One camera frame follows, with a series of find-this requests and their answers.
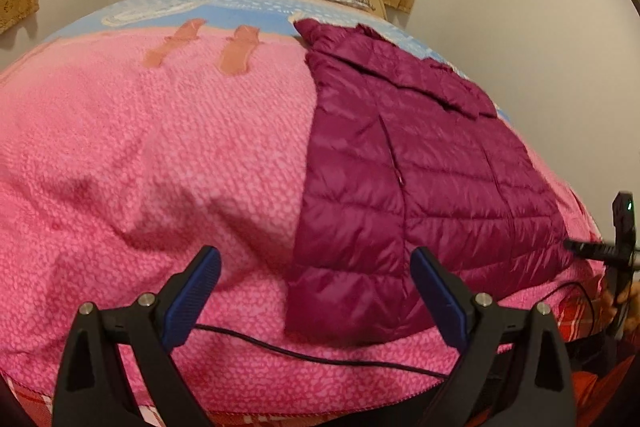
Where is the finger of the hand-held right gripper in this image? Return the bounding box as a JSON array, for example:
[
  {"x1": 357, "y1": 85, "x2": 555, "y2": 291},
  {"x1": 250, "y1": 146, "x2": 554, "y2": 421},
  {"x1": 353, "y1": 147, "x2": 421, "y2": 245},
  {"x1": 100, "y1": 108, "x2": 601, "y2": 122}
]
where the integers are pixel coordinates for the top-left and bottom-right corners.
[{"x1": 564, "y1": 239, "x2": 621, "y2": 264}]

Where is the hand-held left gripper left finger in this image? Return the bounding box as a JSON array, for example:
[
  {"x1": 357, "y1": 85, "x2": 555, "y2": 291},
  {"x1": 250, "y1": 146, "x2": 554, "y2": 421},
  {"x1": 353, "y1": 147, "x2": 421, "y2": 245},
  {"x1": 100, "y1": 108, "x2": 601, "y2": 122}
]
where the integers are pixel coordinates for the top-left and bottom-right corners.
[{"x1": 52, "y1": 245, "x2": 222, "y2": 427}]

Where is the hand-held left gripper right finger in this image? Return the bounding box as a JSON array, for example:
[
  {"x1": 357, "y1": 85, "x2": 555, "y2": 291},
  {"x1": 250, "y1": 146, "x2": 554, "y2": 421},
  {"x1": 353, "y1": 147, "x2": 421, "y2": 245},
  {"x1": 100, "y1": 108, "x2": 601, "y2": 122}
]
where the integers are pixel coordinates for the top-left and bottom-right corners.
[{"x1": 410, "y1": 246, "x2": 578, "y2": 427}]

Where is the magenta quilted puffer coat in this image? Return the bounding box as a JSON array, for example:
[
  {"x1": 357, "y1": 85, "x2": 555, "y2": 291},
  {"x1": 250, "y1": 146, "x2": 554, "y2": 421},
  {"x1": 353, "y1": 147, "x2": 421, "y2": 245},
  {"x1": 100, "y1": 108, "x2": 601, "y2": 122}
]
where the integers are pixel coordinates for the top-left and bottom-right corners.
[{"x1": 285, "y1": 18, "x2": 576, "y2": 348}]

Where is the person's right hand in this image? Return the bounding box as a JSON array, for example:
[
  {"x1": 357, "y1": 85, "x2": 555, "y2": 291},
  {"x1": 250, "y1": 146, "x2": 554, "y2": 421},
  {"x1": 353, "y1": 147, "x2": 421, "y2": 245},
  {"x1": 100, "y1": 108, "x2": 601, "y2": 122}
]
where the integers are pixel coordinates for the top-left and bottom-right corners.
[{"x1": 602, "y1": 281, "x2": 640, "y2": 320}]

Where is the red plaid bed sheet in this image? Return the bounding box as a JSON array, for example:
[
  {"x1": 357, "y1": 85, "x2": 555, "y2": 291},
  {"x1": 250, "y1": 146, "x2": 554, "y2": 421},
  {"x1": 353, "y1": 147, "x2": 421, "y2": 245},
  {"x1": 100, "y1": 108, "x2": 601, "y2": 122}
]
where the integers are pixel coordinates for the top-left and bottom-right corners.
[{"x1": 7, "y1": 277, "x2": 640, "y2": 427}]

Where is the pink and blue printed blanket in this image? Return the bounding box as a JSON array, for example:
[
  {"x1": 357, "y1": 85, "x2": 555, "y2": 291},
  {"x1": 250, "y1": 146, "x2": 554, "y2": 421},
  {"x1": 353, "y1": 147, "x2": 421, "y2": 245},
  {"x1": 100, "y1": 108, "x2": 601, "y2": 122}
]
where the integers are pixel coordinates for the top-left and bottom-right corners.
[{"x1": 0, "y1": 0, "x2": 606, "y2": 415}]

